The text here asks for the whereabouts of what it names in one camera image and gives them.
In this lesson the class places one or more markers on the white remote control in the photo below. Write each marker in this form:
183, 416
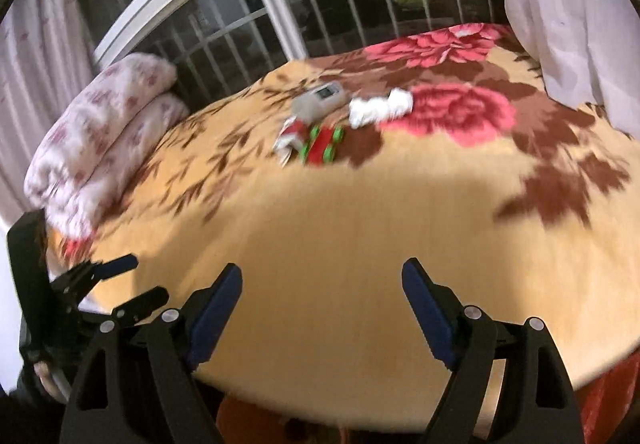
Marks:
317, 103

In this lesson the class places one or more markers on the white tissue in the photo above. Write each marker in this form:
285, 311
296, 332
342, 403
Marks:
374, 110

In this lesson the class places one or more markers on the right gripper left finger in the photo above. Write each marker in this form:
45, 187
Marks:
135, 384

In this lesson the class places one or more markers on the folded floral white quilt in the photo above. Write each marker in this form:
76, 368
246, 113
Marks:
86, 161

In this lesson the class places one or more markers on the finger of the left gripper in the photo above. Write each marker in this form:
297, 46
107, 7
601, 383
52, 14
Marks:
77, 283
141, 307

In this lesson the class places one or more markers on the red white small package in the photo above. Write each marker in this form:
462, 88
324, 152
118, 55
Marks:
292, 137

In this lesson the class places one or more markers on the pale pink curtain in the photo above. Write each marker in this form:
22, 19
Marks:
588, 51

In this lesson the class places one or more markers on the floral plush bed blanket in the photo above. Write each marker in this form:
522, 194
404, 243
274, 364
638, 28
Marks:
520, 205

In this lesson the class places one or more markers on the red green toy car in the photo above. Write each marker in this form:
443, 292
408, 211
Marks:
321, 145

